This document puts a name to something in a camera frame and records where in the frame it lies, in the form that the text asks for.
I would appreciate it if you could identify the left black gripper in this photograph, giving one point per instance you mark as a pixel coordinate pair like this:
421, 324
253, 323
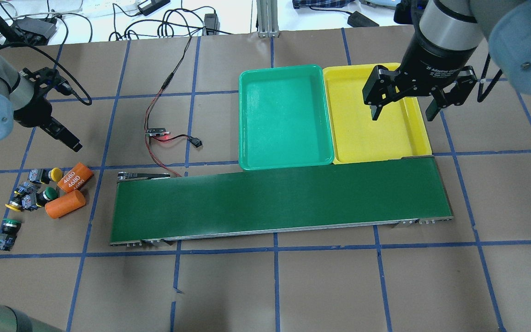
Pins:
32, 112

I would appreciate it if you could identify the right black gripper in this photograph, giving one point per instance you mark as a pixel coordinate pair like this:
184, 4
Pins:
433, 61

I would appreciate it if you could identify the orange cylinder with 4680 label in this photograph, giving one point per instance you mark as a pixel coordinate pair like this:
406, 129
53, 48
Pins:
75, 178

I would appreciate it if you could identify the yellow push button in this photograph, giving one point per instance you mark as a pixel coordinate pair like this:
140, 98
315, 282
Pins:
22, 190
45, 176

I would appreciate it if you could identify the plain orange cylinder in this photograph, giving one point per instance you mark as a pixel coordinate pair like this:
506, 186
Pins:
65, 204

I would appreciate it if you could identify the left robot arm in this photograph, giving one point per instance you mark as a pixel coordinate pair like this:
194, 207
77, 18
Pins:
23, 100

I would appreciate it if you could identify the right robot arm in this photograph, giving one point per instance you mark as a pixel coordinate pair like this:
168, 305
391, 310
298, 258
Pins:
456, 45

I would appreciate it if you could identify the yellow plastic tray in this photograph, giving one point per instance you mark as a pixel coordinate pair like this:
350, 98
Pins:
399, 131

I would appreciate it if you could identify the green push button middle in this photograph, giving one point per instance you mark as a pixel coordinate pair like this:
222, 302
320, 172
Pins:
36, 200

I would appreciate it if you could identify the small controller circuit board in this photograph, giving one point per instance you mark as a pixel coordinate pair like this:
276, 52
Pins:
157, 132

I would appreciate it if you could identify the black power adapter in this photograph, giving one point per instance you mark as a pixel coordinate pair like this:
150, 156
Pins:
357, 19

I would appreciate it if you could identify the green conveyor belt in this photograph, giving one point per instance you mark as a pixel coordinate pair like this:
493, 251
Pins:
400, 191

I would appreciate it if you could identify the green push button separate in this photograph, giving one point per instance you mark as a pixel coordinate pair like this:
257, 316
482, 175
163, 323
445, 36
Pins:
9, 233

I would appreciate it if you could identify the green plastic tray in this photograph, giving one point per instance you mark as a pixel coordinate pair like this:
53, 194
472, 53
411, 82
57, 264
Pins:
283, 118

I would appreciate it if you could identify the aluminium frame post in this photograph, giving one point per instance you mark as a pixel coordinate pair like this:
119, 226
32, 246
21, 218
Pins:
267, 19

